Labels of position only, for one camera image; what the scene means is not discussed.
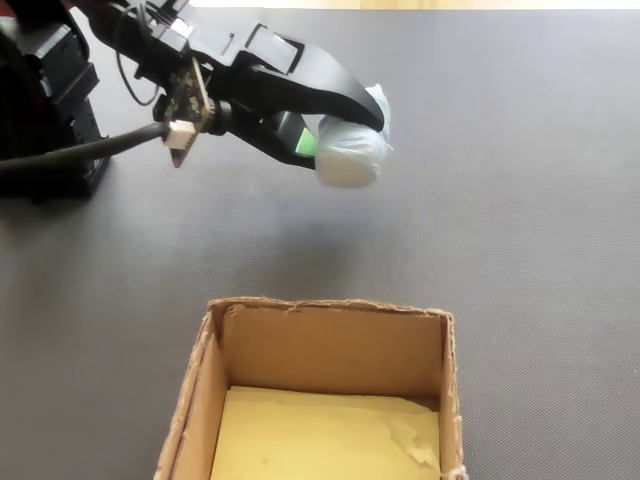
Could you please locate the thick black camera cable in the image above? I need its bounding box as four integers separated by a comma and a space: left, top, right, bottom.
0, 122, 171, 177

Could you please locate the light blue yarn-wrapped block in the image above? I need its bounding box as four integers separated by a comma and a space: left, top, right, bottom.
312, 83, 395, 191

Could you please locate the open brown cardboard box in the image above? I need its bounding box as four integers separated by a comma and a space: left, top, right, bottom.
152, 294, 467, 480

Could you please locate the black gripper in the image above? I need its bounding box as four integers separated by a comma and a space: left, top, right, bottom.
188, 21, 394, 172

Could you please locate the bare camera circuit board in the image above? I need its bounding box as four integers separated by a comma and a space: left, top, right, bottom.
152, 56, 234, 170

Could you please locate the yellow foam sheet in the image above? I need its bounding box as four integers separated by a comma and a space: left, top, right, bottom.
209, 383, 442, 480

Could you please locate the thin black servo wire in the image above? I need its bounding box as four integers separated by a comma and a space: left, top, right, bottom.
116, 43, 167, 107

